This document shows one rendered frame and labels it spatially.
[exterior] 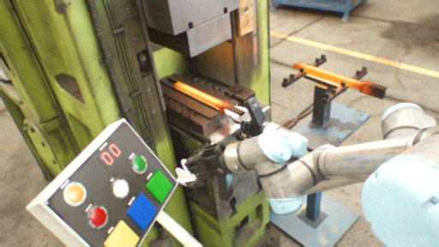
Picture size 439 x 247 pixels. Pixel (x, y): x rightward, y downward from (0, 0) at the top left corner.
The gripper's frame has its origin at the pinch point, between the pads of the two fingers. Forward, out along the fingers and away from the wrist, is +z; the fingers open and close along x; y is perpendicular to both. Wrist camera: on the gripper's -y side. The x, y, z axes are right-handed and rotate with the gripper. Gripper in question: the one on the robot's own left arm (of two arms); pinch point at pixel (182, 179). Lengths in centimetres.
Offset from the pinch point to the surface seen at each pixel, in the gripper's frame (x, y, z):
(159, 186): 0.5, 0.4, 9.7
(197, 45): -38.4, 25.1, -4.7
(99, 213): 19.2, 10.0, 10.0
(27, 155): -80, 10, 228
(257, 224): -56, -80, 42
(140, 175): 2.4, 7.2, 10.4
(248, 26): -78, 15, -5
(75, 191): 19.7, 18.4, 10.0
